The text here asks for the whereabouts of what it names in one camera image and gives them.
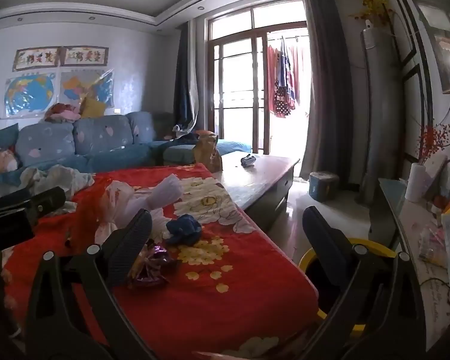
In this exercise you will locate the brown paper bag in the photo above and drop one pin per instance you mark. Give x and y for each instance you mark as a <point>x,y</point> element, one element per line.
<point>206,153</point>

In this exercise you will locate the blue cloth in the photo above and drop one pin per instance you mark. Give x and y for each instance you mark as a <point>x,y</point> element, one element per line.
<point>183,228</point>

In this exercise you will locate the world map poster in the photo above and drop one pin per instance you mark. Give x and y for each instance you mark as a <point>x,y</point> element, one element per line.
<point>30,95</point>

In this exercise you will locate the orange plush toy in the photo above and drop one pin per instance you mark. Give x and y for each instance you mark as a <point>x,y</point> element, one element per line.
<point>0,161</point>

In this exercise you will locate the purple foil wrapper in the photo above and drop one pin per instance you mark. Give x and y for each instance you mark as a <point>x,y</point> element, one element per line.
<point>152,270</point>

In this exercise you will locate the short calligraphy wall poster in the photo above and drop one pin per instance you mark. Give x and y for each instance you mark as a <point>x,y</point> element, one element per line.
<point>85,56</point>

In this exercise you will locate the pile of pink clothes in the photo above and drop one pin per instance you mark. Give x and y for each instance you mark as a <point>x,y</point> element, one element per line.
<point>62,113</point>

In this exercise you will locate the brown framed balcony door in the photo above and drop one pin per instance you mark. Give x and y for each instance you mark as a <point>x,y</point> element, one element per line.
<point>260,26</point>

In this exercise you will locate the dark blue curtain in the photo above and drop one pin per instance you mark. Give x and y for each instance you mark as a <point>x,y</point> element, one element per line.
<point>185,93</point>

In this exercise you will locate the small silver gadget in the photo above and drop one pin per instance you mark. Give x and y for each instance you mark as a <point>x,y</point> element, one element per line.
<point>248,160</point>

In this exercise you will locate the blue patterned sofa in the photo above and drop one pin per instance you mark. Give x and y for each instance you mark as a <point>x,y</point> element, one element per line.
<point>45,138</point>

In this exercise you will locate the grey media cabinet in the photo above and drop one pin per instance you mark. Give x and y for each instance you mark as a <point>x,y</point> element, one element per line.
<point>386,217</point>

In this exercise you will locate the yellow artificial flowers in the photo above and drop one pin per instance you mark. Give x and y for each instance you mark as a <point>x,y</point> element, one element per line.
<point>371,7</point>

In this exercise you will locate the grey crumpled cloth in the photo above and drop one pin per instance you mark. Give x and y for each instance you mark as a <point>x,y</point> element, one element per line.
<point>56,180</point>

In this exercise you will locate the clear plastic bag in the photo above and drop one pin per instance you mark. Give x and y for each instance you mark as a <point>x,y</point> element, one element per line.
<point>433,245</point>

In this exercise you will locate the yellow trash bin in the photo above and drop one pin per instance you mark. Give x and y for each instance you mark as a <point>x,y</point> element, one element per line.
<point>375,246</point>

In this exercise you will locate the red floral blanket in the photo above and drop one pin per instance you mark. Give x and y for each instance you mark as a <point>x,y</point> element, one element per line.
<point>210,307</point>

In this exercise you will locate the wooden coffee table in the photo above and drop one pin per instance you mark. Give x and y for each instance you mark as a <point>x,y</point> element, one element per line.
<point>255,187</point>

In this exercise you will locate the long calligraphy wall poster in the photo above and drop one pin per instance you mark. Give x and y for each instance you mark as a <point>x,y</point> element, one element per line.
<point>37,59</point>

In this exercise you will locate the teal cushion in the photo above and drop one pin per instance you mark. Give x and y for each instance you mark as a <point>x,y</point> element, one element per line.
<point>7,135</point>

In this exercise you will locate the white plastic bag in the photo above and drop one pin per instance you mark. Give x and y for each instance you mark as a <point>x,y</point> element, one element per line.
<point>161,195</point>

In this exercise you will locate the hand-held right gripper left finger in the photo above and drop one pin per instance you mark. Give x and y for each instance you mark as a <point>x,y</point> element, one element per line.
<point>137,232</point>

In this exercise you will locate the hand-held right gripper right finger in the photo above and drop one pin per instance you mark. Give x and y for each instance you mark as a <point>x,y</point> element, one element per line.
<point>320,232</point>

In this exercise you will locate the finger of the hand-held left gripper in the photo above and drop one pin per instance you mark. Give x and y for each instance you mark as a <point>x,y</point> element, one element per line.
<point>48,200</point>

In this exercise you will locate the standing air conditioner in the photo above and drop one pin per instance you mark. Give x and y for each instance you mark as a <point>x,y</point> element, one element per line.
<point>380,120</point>

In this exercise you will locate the hanging laundry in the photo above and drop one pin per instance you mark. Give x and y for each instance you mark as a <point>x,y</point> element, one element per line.
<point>285,86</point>

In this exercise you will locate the dark garment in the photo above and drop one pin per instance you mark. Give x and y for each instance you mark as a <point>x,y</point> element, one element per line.
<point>189,138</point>

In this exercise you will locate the grey curtain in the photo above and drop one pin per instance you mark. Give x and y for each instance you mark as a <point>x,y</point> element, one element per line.
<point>328,101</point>

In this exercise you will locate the yellow cushion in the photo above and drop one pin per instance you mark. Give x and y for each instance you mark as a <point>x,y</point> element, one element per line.
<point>92,108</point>

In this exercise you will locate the red berry branches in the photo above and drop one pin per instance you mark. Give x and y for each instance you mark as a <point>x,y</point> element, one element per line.
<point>431,142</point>

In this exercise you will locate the white vase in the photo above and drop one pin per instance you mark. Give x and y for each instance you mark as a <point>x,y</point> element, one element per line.
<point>415,183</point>

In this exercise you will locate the country map poster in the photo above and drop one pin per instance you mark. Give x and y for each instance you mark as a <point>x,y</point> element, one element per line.
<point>82,86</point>

